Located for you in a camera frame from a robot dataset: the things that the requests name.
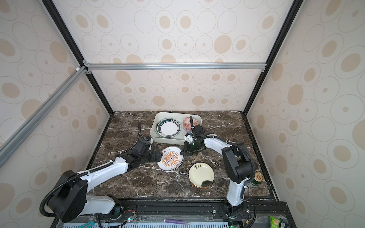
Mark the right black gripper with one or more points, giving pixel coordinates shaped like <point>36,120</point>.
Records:
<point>187,150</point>

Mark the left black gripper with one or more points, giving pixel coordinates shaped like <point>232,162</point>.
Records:
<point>153,156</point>

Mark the orange sunburst plate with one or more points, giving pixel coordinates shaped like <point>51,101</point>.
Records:
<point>171,159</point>

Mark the red patterned bowl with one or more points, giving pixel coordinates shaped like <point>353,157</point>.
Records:
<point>187,124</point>

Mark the white plate green red rim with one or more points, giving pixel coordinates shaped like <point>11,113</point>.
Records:
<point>168,128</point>

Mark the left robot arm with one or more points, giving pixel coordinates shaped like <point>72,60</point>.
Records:
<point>70,197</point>

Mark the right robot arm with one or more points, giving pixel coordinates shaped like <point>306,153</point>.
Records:
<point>239,165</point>

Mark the white plastic bin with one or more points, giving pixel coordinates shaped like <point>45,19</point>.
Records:
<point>179,139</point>

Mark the cream plate with flower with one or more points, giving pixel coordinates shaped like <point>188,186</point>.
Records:
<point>201,175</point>

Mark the purple pen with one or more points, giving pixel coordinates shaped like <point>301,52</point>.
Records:
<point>175,221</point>

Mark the green drink can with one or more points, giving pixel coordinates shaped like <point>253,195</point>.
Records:
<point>258,179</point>

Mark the green snack packet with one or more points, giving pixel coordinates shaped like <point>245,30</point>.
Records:
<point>276,223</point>

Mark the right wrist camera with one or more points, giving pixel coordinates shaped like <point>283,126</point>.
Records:
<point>189,138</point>

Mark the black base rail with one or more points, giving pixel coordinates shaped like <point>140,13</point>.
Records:
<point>251,210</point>

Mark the horizontal aluminium frame bar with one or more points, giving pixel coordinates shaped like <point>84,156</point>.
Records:
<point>177,66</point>

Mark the diagonal aluminium frame bar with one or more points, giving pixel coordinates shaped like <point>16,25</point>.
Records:
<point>17,139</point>

